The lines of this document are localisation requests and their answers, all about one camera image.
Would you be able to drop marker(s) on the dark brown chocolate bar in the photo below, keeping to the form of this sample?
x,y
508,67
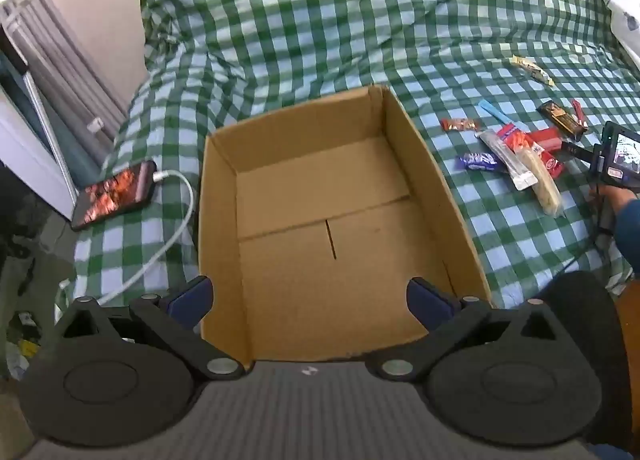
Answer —
x,y
560,116

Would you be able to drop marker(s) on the long clear white packet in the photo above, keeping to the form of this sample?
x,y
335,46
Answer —
x,y
507,160

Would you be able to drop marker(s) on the long red snack packet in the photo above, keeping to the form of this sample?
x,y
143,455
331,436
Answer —
x,y
520,141

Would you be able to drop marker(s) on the blue snack packet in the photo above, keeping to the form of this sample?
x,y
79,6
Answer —
x,y
492,111

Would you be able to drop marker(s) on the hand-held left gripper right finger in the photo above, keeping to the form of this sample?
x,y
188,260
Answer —
x,y
425,301

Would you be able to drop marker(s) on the small red candy wrapper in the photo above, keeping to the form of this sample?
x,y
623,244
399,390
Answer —
x,y
460,124

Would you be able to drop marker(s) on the purple candy wrapper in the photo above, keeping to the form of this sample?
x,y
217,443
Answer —
x,y
479,160

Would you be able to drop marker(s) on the thin red stick packet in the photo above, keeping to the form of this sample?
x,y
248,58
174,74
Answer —
x,y
577,111

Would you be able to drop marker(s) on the beige cracker packet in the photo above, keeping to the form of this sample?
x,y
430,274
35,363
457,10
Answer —
x,y
545,187

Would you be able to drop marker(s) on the cardboard box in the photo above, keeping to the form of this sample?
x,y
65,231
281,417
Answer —
x,y
300,265

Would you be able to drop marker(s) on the white cabinet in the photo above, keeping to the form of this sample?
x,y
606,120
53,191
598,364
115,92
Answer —
x,y
25,155

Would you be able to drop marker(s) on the green checked blanket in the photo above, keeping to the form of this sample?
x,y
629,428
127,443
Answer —
x,y
350,15

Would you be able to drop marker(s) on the white wall socket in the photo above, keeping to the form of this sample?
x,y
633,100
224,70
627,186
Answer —
x,y
95,124

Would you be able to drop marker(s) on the black smartphone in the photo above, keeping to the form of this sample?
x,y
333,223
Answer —
x,y
115,195

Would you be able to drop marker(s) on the yellow snack bar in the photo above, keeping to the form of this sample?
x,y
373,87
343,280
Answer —
x,y
532,70

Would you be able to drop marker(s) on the person's right forearm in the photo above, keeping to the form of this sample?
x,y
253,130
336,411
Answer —
x,y
629,235

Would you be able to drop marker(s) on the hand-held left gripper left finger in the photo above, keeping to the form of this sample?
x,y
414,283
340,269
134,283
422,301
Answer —
x,y
192,299

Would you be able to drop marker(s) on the person's right hand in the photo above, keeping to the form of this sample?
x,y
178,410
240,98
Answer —
x,y
612,197

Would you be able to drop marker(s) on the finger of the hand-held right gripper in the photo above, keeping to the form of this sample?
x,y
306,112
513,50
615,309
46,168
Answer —
x,y
575,149

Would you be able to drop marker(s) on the grey curtain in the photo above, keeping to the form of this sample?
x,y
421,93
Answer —
x,y
65,40

